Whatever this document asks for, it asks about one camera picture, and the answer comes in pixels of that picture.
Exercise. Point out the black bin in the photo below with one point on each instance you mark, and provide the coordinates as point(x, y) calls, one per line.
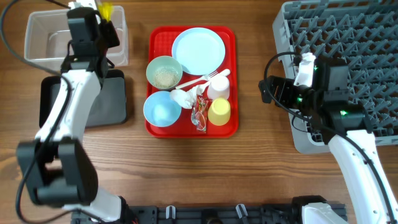
point(108, 108)

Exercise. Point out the green bowl with rice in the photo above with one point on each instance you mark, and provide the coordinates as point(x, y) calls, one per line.
point(164, 72)

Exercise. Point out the red plastic tray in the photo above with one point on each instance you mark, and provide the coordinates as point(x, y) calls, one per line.
point(161, 40)

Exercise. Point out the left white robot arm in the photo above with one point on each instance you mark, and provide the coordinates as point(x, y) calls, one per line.
point(56, 169)

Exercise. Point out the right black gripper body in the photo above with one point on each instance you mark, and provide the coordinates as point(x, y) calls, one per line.
point(300, 98)

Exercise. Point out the yellow plastic cup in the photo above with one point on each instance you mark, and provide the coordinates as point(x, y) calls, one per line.
point(219, 112)

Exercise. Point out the light blue bowl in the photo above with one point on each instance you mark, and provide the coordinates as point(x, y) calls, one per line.
point(160, 110)

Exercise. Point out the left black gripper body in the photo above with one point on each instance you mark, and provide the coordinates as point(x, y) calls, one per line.
point(109, 38)

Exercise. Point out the yellow snack wrapper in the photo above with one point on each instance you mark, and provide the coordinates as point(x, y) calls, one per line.
point(105, 9)

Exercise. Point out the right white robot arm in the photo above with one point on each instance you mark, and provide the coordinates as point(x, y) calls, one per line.
point(319, 96)

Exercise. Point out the red snack wrapper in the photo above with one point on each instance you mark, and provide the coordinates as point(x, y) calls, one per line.
point(200, 113)

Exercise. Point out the white tissue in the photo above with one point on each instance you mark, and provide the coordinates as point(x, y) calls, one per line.
point(187, 99)

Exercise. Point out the clear plastic bin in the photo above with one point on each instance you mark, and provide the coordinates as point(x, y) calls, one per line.
point(47, 36)

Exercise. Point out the white plastic spoon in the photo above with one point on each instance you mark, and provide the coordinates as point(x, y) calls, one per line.
point(224, 73)

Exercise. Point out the grey dishwasher rack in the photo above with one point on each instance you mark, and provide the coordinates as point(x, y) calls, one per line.
point(364, 35)

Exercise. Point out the white plastic fork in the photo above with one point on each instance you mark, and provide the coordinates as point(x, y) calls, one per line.
point(203, 78)

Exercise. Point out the light blue plate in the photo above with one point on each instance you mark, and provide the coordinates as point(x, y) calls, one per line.
point(199, 51)

